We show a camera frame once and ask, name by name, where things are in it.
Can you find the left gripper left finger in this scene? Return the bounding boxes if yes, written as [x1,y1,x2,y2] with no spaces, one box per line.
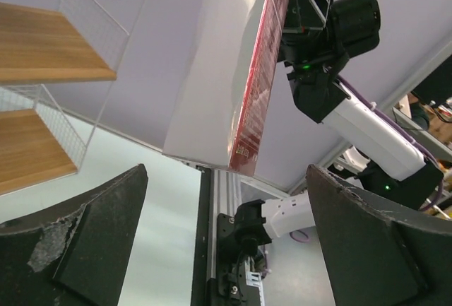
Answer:
[1,164,147,305]

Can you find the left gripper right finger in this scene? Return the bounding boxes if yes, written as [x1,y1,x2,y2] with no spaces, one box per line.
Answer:
[306,165,451,305]

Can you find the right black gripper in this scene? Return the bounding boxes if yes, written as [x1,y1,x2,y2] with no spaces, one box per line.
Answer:
[277,0,340,65]

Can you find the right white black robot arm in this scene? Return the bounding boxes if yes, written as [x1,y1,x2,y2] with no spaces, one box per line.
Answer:
[230,0,444,209]

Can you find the slotted cable duct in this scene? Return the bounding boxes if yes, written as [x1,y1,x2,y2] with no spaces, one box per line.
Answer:
[243,271,265,306]

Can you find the aluminium rail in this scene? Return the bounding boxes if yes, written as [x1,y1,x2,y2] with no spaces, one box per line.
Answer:
[206,170,243,306]

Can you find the white wire wooden shelf rack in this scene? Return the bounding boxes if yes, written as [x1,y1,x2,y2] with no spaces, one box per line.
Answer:
[1,0,132,194]

